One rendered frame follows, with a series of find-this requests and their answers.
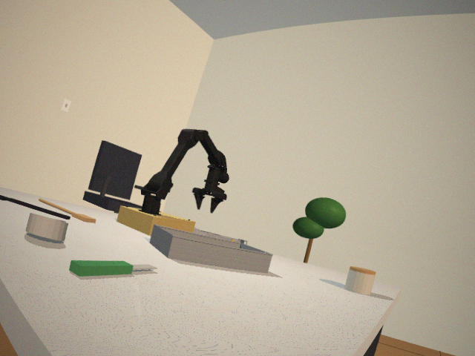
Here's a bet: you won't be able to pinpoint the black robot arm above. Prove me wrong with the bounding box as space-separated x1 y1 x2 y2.
139 128 229 216

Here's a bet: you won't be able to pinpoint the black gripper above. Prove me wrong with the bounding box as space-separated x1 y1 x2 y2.
192 178 227 214

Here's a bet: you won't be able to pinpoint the wooden spoon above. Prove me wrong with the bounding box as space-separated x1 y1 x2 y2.
39 199 96 223

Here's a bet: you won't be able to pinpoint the black spatula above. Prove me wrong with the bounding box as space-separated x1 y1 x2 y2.
0 195 70 220

